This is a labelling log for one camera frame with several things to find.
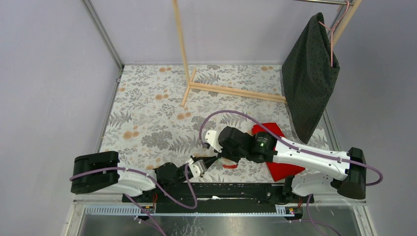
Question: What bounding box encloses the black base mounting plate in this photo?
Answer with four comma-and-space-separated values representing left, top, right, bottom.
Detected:
122, 183, 314, 209

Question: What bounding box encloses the wooden clothes rack frame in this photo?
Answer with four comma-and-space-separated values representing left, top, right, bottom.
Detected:
172, 0, 363, 108

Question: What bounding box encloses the large keyring with red handle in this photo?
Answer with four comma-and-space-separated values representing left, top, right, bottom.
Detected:
218, 158, 238, 169

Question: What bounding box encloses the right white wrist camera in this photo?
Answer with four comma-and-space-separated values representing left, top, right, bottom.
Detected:
204, 130, 222, 153

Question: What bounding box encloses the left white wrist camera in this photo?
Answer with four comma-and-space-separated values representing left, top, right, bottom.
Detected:
188, 160, 207, 177

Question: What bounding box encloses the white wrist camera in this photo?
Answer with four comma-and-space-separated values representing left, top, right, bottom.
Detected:
188, 160, 207, 177
204, 130, 222, 153

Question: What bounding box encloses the purple cable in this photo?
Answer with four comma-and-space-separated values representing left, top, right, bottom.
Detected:
69, 163, 199, 210
199, 110, 384, 187

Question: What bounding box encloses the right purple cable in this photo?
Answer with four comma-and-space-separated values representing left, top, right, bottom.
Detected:
199, 110, 384, 187

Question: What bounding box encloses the floral patterned table mat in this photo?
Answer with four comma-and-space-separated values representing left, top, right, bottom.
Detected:
99, 64, 333, 184

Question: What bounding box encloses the slotted cable duct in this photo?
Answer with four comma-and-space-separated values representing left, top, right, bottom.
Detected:
85, 204, 295, 217

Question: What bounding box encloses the dark dotted hanging garment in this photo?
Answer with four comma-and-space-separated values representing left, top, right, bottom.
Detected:
282, 12, 340, 144

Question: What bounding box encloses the pink clothes hanger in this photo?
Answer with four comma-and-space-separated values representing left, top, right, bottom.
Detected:
319, 0, 351, 67

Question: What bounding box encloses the red cloth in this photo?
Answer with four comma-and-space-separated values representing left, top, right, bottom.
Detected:
251, 124, 305, 181

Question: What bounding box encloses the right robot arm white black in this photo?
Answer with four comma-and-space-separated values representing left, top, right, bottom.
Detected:
204, 126, 366, 203

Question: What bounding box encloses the aluminium frame post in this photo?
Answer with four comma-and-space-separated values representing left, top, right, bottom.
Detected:
81, 0, 124, 71

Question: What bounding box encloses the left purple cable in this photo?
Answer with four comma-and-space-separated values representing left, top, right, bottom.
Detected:
69, 163, 199, 210

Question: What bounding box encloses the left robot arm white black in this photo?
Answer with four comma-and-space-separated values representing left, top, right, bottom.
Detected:
70, 151, 218, 202

